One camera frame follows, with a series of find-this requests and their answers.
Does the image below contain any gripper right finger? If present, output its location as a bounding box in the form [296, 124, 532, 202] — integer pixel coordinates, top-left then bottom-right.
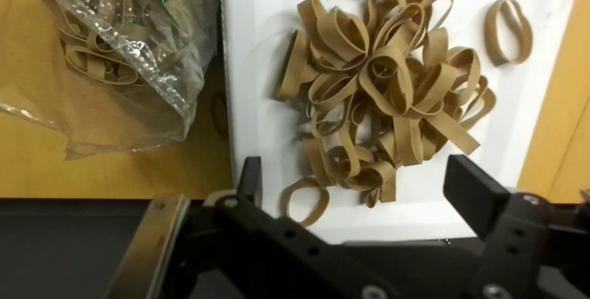
[443, 154, 590, 299]

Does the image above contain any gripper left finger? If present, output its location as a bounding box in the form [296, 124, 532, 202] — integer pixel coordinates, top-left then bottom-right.
[159, 156, 402, 299]

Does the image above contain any tan rubber band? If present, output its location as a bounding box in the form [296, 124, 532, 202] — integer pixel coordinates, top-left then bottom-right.
[280, 177, 330, 228]
[484, 0, 534, 67]

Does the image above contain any silver metal bar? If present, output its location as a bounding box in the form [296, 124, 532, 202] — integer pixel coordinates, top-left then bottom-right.
[105, 193, 190, 299]

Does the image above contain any white tray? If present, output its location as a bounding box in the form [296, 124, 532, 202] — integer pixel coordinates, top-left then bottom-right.
[220, 0, 584, 245]

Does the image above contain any heap of tan rubber bands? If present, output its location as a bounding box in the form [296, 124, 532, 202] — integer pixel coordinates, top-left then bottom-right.
[276, 0, 497, 209]

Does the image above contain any clear plastic bag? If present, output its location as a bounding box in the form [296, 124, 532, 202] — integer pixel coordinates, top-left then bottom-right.
[0, 0, 221, 160]

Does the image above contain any bagged heap of rubber bands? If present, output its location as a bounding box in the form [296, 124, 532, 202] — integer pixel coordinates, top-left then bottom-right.
[39, 0, 206, 86]

